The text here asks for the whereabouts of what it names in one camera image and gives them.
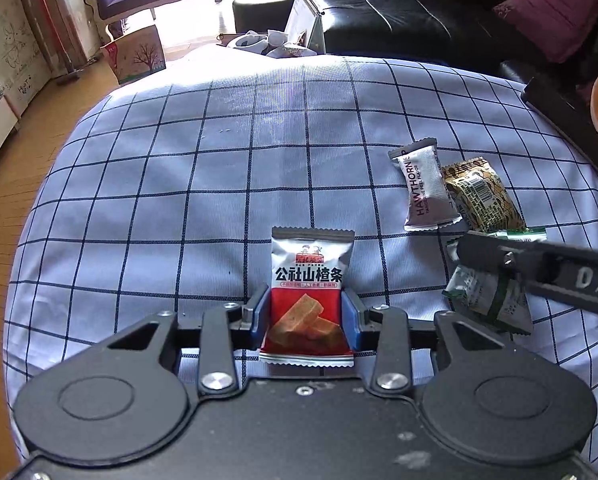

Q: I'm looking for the pink cushion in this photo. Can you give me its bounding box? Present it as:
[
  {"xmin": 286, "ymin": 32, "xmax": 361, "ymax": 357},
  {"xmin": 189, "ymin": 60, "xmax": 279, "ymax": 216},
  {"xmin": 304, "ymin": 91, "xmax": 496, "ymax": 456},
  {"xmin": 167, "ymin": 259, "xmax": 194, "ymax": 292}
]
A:
[{"xmin": 493, "ymin": 0, "xmax": 598, "ymax": 64}]

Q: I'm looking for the beige gold snack packet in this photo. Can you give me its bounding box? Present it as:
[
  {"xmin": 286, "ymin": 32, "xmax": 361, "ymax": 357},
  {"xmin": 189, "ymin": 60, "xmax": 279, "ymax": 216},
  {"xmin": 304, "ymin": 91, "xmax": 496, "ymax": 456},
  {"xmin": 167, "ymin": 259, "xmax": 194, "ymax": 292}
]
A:
[{"xmin": 439, "ymin": 157, "xmax": 527, "ymax": 233}]

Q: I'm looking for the white crumpled cloth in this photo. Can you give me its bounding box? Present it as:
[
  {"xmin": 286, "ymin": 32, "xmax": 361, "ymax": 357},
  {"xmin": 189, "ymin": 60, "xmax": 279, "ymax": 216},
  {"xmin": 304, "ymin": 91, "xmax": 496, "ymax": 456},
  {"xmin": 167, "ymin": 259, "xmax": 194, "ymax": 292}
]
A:
[{"xmin": 218, "ymin": 29, "xmax": 312, "ymax": 59}]

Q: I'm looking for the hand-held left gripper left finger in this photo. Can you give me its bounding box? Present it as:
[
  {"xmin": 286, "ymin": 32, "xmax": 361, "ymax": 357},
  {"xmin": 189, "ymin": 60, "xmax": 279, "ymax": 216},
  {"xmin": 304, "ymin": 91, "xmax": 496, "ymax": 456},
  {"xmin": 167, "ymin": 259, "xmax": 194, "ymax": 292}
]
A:
[{"xmin": 93, "ymin": 284, "xmax": 272, "ymax": 395}]

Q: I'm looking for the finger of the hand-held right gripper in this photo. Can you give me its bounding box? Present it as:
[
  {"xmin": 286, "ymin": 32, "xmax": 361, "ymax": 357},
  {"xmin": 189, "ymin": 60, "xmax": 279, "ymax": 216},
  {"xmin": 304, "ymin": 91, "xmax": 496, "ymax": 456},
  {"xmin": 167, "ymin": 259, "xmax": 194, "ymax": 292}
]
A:
[{"xmin": 455, "ymin": 230, "xmax": 598, "ymax": 320}]

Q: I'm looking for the white desk calendar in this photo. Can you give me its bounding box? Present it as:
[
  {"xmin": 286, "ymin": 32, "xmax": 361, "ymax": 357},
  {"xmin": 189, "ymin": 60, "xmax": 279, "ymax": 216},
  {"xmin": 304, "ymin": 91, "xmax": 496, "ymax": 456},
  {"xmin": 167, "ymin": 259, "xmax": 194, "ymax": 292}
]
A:
[{"xmin": 283, "ymin": 0, "xmax": 328, "ymax": 55}]

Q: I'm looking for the white cabinet with cartoon drawings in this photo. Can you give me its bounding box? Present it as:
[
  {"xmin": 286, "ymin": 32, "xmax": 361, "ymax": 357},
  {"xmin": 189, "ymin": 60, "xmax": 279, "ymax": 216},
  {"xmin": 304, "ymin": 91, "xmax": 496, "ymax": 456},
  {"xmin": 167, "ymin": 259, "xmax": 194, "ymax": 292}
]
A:
[{"xmin": 0, "ymin": 0, "xmax": 50, "ymax": 117}]

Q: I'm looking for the blue checked white cloth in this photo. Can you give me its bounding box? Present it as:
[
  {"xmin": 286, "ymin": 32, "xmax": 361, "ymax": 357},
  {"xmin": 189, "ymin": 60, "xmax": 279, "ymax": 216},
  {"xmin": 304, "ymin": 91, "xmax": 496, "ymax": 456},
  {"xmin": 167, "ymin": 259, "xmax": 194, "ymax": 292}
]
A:
[{"xmin": 1, "ymin": 52, "xmax": 598, "ymax": 461}]

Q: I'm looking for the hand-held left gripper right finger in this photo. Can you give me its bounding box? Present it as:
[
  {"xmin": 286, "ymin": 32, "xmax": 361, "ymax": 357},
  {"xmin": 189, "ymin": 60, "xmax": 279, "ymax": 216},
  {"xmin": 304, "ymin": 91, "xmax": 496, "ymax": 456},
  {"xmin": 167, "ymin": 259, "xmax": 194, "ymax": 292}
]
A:
[{"xmin": 341, "ymin": 287, "xmax": 514, "ymax": 395}]

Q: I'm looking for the red stick vacuum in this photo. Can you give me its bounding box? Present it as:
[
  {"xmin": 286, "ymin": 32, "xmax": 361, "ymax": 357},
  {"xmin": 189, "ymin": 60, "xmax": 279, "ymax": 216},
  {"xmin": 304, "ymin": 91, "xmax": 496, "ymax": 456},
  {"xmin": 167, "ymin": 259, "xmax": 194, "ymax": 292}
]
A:
[{"xmin": 23, "ymin": 0, "xmax": 82, "ymax": 83}]

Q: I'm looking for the black ottoman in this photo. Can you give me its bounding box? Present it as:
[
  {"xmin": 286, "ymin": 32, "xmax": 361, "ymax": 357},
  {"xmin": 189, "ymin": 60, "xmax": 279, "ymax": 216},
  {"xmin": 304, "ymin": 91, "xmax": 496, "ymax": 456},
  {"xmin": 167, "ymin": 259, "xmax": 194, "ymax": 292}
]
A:
[{"xmin": 232, "ymin": 0, "xmax": 300, "ymax": 37}]

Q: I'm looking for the black leather sofa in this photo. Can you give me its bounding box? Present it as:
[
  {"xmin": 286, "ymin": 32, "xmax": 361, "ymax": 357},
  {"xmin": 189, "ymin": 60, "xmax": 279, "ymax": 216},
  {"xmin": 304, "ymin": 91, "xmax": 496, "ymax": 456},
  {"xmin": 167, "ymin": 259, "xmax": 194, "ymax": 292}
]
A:
[{"xmin": 303, "ymin": 0, "xmax": 598, "ymax": 92}]

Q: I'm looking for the grey white snack packet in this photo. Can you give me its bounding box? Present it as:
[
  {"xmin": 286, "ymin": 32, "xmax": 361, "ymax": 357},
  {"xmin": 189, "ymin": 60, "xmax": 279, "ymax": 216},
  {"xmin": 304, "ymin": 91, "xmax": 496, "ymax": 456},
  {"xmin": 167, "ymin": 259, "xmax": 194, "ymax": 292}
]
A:
[{"xmin": 387, "ymin": 137, "xmax": 464, "ymax": 232}]

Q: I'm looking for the white green snack packet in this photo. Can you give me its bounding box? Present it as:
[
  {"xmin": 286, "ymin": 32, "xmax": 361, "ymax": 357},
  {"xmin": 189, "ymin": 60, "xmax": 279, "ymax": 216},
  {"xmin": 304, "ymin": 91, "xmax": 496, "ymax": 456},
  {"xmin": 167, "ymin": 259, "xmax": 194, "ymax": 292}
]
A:
[{"xmin": 441, "ymin": 227, "xmax": 548, "ymax": 336}]

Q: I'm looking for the red and grey snack packet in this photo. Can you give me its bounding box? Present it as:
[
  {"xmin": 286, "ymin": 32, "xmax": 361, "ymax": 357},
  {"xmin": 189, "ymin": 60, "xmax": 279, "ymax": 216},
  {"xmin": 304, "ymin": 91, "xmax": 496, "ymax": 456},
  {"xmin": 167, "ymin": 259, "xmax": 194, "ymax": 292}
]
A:
[{"xmin": 258, "ymin": 226, "xmax": 356, "ymax": 368}]

